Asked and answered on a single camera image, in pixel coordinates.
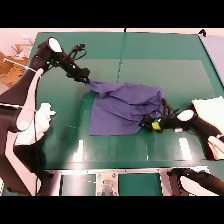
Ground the white folded garment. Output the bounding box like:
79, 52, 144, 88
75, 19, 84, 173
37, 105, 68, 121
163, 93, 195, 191
192, 95, 224, 132

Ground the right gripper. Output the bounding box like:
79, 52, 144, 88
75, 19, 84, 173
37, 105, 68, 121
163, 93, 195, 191
142, 114, 164, 133

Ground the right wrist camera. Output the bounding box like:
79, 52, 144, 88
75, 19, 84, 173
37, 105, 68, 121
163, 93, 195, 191
160, 98, 174, 118

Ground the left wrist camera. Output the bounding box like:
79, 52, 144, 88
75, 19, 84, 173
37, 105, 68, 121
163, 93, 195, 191
69, 43, 88, 63

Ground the brown cardboard box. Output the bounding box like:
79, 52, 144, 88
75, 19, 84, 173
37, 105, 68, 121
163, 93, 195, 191
0, 38, 34, 89

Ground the purple shirt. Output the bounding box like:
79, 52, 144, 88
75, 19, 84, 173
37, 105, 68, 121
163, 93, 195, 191
84, 79, 168, 137

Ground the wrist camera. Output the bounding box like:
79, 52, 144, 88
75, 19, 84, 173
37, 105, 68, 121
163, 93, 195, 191
69, 43, 88, 63
160, 98, 174, 118

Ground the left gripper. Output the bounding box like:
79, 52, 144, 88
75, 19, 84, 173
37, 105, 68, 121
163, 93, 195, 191
67, 64, 92, 85

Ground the silver frame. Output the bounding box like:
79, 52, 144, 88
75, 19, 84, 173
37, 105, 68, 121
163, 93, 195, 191
43, 166, 214, 197

